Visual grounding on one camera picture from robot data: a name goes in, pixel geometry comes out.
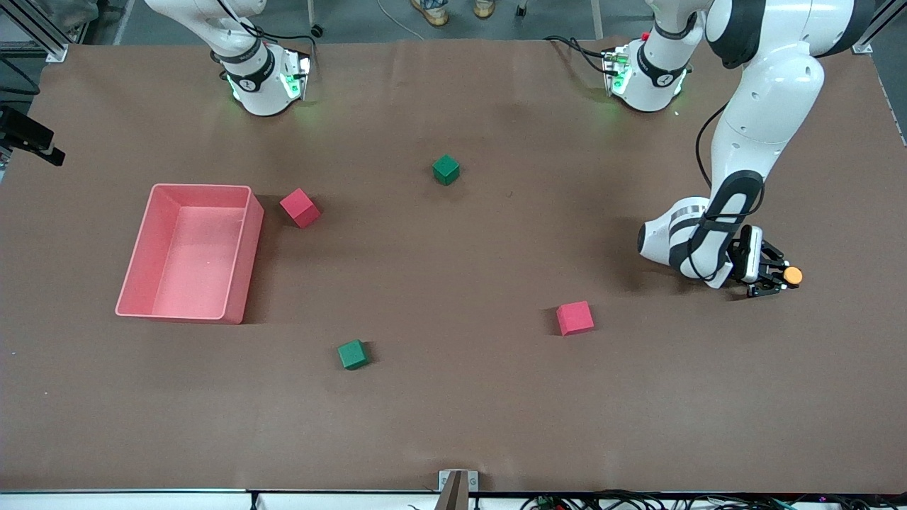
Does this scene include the grey fabric bundle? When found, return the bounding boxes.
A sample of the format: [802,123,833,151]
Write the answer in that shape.
[39,0,100,30]

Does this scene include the red wooden cube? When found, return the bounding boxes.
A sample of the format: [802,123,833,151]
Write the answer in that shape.
[279,188,322,229]
[555,300,595,336]

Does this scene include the pink plastic bin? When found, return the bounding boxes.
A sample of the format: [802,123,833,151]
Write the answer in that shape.
[116,183,265,325]

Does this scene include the green wooden cube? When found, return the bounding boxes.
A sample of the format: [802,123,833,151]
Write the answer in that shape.
[337,339,370,371]
[432,154,461,187]

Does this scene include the aluminium frame post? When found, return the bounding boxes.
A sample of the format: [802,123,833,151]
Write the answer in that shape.
[0,0,69,63]
[850,0,895,56]

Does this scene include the metal arm base connector bracket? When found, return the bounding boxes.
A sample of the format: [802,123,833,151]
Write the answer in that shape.
[282,48,313,101]
[602,45,633,97]

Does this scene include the tangled black cables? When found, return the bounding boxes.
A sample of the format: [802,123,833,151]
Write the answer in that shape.
[519,489,907,510]

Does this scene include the black arm base cable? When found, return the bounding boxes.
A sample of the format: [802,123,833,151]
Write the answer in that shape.
[227,0,321,54]
[543,34,612,76]

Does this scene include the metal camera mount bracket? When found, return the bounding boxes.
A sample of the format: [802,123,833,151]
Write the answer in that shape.
[438,469,480,510]

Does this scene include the white floor cable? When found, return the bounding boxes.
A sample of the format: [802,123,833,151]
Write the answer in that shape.
[376,0,426,42]

